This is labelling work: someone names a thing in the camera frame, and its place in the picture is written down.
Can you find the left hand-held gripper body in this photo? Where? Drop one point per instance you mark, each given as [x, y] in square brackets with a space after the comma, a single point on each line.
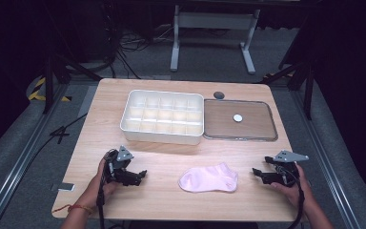
[120, 171]

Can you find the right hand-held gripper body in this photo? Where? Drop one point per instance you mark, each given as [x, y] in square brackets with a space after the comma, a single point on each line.
[286, 170]

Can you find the pink sock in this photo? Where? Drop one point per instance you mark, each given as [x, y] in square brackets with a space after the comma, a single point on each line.
[208, 178]

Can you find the white compartment storage box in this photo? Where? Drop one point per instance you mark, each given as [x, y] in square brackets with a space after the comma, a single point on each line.
[162, 117]

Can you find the person's right hand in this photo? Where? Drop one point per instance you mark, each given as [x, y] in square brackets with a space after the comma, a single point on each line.
[298, 191]

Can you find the person's left hand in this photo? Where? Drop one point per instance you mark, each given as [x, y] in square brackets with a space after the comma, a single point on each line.
[101, 186]

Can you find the transparent box lid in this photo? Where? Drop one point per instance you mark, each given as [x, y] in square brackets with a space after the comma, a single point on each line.
[251, 127]

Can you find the black tape floor mark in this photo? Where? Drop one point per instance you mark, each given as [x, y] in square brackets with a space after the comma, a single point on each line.
[59, 133]

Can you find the black metal stand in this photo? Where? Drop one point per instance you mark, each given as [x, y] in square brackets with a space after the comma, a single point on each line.
[308, 92]
[48, 82]

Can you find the dark round table grommet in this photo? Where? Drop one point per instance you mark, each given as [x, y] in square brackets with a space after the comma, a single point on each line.
[219, 95]

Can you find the yellow black floor tape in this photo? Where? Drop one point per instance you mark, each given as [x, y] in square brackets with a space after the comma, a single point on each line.
[35, 92]

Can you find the aluminium floor rail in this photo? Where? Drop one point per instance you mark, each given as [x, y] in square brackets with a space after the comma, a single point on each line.
[327, 165]
[19, 159]

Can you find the white metal desk frame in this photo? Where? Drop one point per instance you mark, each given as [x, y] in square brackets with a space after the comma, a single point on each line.
[216, 20]

